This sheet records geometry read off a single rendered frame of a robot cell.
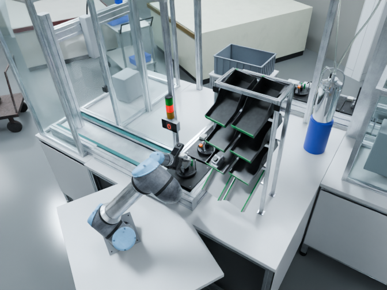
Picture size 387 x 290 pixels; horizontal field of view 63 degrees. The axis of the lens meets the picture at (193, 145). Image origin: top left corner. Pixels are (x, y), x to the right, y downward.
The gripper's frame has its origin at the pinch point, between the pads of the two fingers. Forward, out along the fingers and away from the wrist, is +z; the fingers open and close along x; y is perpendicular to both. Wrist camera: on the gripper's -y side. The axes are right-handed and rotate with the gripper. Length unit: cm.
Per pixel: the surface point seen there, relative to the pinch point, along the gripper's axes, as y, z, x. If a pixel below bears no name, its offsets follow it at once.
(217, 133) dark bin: -22.4, -21.0, 23.4
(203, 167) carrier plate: 2.4, 13.2, 7.5
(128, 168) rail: 21.3, -6.5, -35.4
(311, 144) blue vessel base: -38, 62, 58
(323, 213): 5, 67, 83
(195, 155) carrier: -1.9, 18.1, -3.4
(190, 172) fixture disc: 7.7, 4.1, 4.2
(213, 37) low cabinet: -144, 221, -141
